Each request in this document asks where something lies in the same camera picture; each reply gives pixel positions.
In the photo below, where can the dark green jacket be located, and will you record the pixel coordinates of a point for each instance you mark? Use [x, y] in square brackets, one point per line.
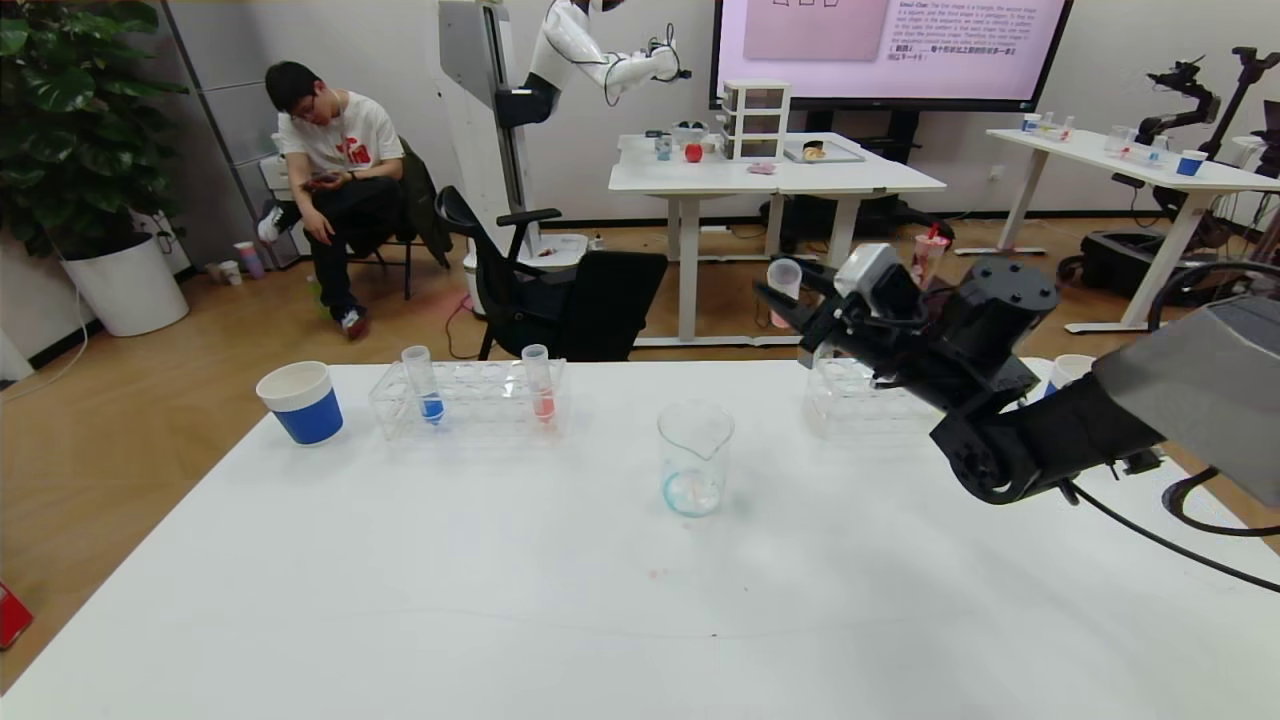
[425, 200]

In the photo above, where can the black background robot arm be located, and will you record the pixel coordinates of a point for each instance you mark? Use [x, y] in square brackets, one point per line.
[1195, 100]

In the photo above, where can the black mesh office chair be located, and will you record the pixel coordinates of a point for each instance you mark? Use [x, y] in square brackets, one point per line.
[500, 290]

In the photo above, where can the purple cup stack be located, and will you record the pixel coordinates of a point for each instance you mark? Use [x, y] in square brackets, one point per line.
[250, 262]

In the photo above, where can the small clear tube rack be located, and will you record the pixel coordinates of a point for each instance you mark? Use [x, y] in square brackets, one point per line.
[1135, 148]

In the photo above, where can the white plant pot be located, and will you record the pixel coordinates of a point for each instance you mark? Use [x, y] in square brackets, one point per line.
[125, 290]

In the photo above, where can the red pigment test tube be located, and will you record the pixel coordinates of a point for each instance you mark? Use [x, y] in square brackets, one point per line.
[785, 272]
[542, 400]

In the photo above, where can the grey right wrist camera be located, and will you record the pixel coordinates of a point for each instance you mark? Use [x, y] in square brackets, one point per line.
[870, 275]

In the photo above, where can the blue white paper cup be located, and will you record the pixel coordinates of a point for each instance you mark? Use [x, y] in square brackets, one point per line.
[305, 415]
[1068, 372]

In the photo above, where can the white drawer organizer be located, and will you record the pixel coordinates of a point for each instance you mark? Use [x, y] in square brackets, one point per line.
[755, 120]

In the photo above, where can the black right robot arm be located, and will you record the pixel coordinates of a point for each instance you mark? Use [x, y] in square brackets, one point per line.
[1050, 440]

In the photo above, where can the white humanoid robot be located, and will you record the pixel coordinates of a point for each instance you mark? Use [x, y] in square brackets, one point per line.
[480, 90]

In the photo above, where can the white standing desk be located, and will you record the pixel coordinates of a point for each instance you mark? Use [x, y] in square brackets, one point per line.
[760, 178]
[1150, 168]

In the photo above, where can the white drawer cabinet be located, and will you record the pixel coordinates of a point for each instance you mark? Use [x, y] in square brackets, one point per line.
[278, 178]

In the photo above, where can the clear glass beaker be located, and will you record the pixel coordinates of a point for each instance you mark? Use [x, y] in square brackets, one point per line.
[693, 480]

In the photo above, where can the black wheeled robot base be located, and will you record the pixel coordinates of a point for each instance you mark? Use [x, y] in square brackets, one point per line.
[1110, 265]

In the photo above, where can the black screen stand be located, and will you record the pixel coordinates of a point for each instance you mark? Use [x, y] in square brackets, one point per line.
[890, 123]

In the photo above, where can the black metal chair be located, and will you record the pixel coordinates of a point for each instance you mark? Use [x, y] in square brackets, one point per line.
[408, 270]

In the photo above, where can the blue pigment test tube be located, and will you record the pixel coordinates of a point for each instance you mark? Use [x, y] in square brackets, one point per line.
[430, 400]

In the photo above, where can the pink drink cup with straw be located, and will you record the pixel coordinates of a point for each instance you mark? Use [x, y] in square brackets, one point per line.
[928, 255]

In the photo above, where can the large wall display screen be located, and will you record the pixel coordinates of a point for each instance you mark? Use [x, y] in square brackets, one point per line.
[890, 60]

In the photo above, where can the man in white shirt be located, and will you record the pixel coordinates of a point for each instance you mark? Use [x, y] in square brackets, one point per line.
[340, 140]

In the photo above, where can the small blue paper cup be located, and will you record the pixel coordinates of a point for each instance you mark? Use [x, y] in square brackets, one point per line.
[1188, 162]

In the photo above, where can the small blue glass jar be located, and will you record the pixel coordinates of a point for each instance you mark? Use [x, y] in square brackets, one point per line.
[663, 147]

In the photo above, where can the green plastic bottle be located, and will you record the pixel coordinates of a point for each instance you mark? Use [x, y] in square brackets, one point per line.
[320, 298]

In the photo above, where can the red flat object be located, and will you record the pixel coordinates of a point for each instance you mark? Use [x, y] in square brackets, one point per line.
[12, 615]

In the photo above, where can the clear acrylic test tube rack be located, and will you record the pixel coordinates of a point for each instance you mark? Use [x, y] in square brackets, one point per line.
[480, 400]
[850, 400]

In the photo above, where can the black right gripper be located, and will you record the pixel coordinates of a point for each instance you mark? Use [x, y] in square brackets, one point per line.
[822, 305]

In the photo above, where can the black padded office chair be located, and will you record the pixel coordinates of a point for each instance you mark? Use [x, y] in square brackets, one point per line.
[620, 300]

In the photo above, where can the small white paper cup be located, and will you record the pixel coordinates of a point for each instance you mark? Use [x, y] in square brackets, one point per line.
[230, 274]

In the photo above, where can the grey metal cabinet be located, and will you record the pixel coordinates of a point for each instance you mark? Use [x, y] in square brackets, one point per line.
[220, 120]

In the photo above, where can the grey metal tray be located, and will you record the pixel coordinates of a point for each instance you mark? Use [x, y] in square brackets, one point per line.
[840, 155]

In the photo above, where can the green leafy plant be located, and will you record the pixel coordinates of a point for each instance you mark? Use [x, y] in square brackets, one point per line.
[70, 120]

